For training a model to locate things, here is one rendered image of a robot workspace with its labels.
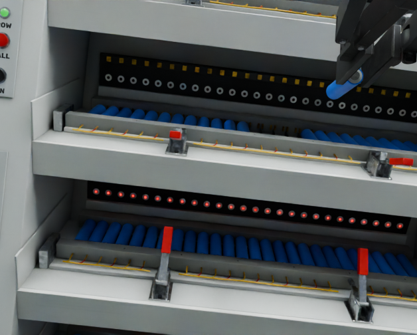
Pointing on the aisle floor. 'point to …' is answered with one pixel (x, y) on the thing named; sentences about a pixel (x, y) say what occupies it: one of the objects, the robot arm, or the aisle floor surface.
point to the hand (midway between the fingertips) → (366, 57)
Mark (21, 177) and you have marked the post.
